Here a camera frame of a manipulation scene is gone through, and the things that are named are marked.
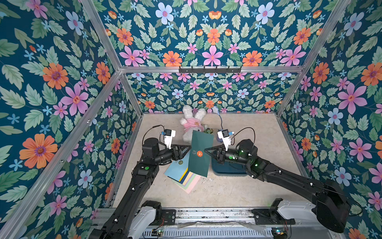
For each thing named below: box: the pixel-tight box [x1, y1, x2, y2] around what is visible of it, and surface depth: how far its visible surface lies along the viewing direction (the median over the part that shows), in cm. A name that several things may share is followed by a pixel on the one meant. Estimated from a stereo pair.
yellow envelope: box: [182, 171, 194, 187], surface depth 88 cm
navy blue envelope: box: [167, 169, 190, 185], surface depth 88 cm
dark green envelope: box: [188, 129, 214, 178], surface depth 72 cm
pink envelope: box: [185, 174, 202, 195], surface depth 86 cm
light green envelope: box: [171, 173, 197, 191], surface depth 86 cm
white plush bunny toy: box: [179, 104, 207, 144], surface depth 106 cm
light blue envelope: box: [164, 149, 191, 182], surface depth 91 cm
